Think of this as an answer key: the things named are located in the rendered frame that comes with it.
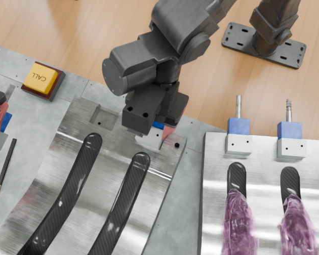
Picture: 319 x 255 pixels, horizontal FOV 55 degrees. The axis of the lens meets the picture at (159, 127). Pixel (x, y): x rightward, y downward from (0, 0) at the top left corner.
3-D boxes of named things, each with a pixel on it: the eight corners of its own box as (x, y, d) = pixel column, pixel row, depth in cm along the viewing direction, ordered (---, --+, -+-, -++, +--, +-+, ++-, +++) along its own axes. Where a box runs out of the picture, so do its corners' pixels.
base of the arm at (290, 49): (312, 54, 68) (320, 28, 70) (225, 28, 71) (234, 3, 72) (298, 70, 76) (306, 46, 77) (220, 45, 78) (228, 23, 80)
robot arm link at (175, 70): (153, 95, 49) (159, 59, 44) (131, 75, 51) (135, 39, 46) (185, 81, 52) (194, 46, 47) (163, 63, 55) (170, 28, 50)
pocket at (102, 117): (102, 108, 70) (97, 103, 66) (123, 117, 69) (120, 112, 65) (93, 126, 69) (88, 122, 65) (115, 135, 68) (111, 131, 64)
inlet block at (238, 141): (225, 99, 71) (229, 90, 66) (247, 100, 71) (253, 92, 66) (223, 155, 68) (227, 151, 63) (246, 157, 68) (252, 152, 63)
